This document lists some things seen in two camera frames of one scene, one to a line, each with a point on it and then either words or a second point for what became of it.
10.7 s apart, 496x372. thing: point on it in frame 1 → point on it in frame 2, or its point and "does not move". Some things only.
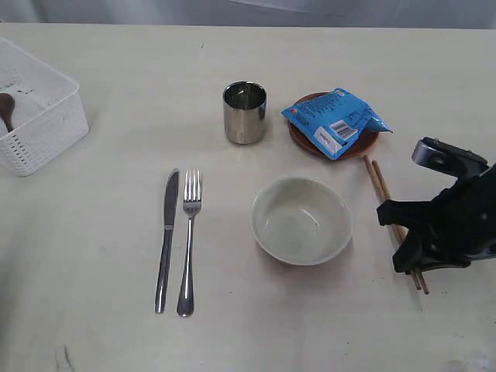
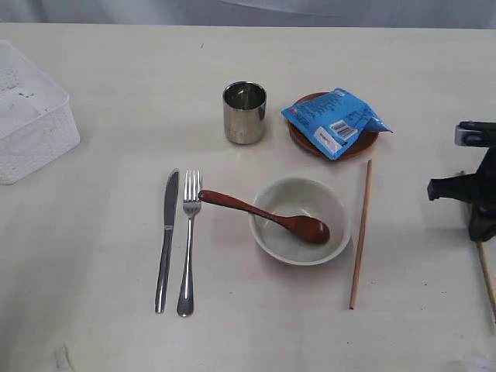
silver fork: x=191 y=201 does not move
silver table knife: x=170 y=212 does not move
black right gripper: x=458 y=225 → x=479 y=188
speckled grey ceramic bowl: x=300 y=221 does not move
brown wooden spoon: x=6 y=107 → x=306 y=229
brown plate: x=362 y=142 does not move
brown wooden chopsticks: x=397 y=233 → x=364 y=218
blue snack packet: x=334 y=120 does not move
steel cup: x=244 y=111 does not move
